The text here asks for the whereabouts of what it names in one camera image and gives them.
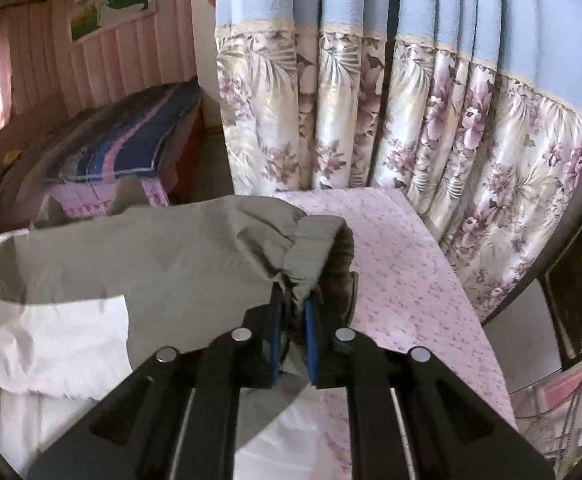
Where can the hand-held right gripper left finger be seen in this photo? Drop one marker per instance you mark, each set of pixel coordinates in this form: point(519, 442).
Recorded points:
point(276, 336)

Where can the dark cabinet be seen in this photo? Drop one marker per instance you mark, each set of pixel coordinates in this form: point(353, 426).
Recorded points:
point(578, 285)

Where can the small yellow object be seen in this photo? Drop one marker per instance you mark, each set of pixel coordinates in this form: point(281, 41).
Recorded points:
point(12, 157)

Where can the grey-green and white jacket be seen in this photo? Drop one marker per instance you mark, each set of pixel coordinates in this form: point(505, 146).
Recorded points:
point(171, 260)

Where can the blue floral curtain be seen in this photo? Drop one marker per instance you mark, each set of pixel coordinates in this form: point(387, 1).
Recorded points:
point(371, 110)

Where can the green landscape wall picture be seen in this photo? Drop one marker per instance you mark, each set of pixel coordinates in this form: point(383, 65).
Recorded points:
point(113, 5)

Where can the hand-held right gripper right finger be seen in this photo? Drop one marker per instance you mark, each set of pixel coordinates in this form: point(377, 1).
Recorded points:
point(311, 346)

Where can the bed with striped blanket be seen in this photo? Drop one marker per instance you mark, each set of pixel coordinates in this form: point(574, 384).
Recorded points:
point(121, 145)

